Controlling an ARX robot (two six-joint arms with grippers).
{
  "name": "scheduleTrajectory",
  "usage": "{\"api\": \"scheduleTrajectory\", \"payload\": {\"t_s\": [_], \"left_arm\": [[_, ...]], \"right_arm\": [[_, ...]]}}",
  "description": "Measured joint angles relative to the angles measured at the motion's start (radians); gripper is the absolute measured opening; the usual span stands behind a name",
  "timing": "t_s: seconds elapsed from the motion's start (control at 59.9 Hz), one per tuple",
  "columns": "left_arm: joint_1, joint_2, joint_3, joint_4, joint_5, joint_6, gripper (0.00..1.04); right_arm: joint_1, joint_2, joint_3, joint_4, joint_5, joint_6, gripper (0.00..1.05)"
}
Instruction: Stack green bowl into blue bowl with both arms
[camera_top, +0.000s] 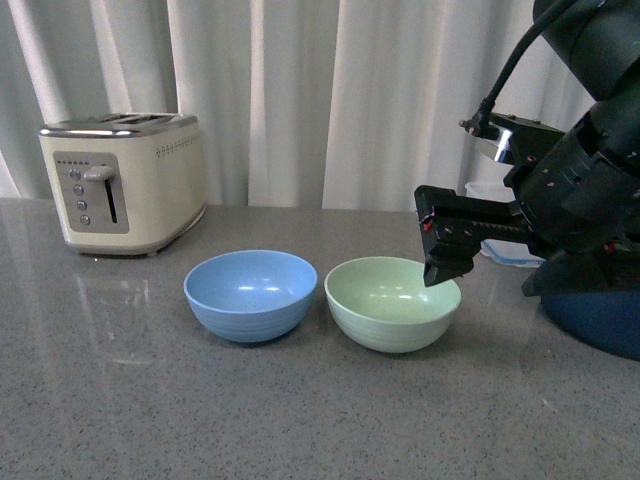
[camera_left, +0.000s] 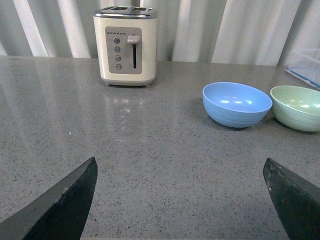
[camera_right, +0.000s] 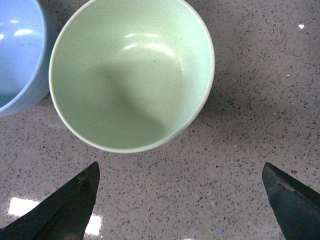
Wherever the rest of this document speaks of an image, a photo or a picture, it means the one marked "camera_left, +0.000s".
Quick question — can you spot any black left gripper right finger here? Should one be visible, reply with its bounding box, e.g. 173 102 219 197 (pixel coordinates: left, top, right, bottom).
263 158 320 240

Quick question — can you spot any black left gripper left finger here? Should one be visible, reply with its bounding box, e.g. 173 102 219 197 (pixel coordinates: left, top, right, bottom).
0 157 98 240

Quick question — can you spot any light green bowl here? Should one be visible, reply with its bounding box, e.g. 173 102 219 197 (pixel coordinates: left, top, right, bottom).
270 85 320 132

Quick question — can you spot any light blue bowl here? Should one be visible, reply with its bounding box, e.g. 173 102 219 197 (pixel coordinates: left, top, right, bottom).
202 82 273 128

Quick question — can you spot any clear plastic container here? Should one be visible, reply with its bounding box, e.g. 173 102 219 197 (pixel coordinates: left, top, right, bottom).
285 48 320 90

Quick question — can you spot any cream toaster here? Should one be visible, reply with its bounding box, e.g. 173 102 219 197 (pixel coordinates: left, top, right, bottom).
93 6 158 87

